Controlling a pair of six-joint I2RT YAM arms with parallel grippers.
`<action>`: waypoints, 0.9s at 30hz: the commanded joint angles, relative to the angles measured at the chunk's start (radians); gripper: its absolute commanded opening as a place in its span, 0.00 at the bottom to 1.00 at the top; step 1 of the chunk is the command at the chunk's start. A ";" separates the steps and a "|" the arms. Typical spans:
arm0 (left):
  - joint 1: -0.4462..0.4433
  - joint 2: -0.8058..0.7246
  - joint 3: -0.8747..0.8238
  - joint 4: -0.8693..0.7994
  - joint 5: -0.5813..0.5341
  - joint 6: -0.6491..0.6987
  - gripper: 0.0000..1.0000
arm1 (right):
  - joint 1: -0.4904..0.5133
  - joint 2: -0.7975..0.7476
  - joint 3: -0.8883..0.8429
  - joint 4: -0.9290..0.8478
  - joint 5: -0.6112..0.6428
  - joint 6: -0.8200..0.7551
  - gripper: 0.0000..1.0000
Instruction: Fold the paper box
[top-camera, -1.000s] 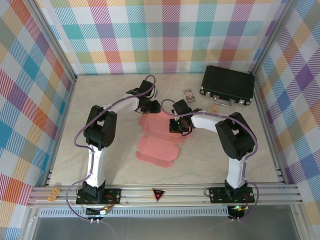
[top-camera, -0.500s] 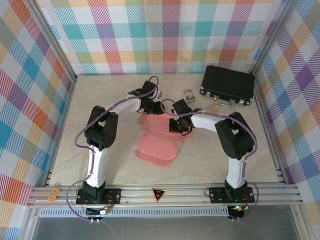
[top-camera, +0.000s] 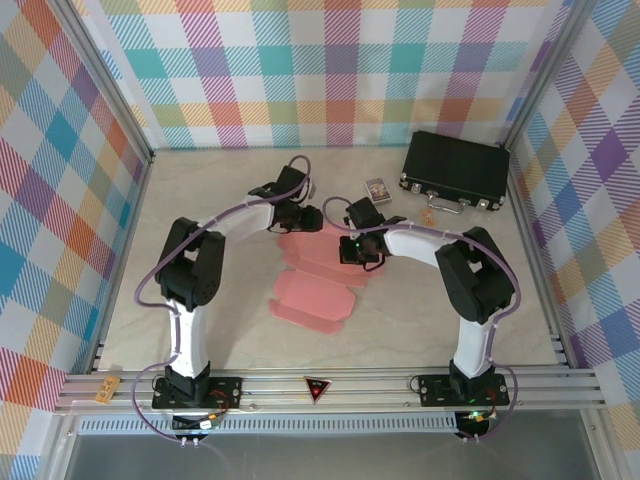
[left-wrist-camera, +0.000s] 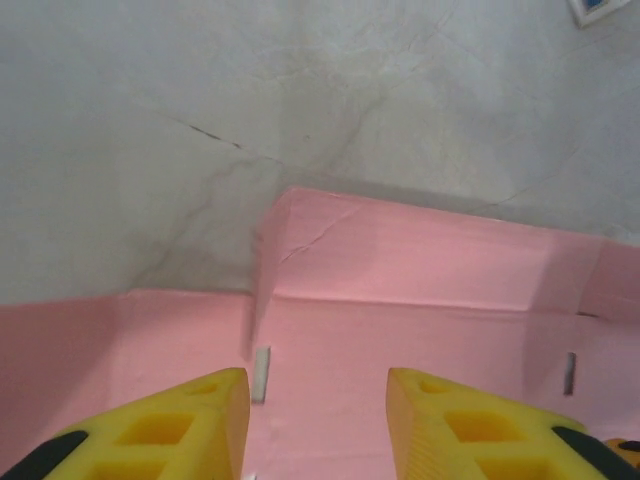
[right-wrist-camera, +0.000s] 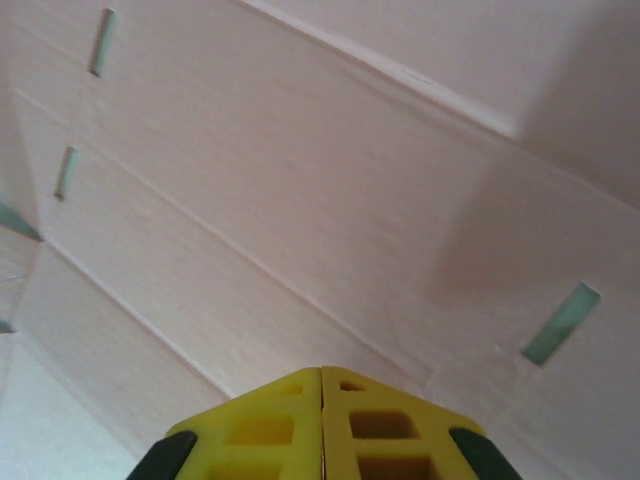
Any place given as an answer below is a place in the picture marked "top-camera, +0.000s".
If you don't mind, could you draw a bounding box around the pink paper box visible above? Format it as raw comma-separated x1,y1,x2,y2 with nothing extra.
268,225,386,338

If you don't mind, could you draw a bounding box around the small purple card box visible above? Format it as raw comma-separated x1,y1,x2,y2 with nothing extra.
363,177,395,206

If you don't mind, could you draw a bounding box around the red triangular button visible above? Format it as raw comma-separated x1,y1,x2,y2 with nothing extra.
303,376,332,405

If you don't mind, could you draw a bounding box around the grey metal sheet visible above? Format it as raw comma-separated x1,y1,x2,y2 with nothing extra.
62,432,601,480

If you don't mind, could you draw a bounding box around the small wooden block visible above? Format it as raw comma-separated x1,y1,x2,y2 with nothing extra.
94,377,120,404

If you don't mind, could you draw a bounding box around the black case with metal handle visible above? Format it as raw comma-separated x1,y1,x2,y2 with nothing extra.
398,130,511,215

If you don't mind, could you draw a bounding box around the aluminium mounting rail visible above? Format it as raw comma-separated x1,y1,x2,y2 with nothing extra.
53,366,607,415

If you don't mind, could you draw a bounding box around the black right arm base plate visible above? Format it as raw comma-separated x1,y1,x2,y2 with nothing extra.
416,373,511,407

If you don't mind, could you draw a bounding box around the aluminium side rail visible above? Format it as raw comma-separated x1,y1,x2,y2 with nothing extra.
84,149,156,374
504,144,574,371

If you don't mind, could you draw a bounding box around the grey slotted cable duct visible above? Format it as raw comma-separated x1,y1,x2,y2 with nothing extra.
77,416,461,436

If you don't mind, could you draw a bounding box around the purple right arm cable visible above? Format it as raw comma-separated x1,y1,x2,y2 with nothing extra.
322,196,524,444

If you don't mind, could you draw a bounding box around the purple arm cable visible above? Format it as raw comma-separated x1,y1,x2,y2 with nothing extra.
322,196,524,444
130,154,314,446

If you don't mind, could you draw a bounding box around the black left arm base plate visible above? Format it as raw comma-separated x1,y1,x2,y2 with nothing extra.
152,375,244,411

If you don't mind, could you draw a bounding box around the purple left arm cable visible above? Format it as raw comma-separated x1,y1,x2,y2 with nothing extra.
130,154,314,446

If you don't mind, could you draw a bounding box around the aluminium frame post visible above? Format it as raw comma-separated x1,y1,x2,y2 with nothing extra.
497,0,589,151
49,0,156,166

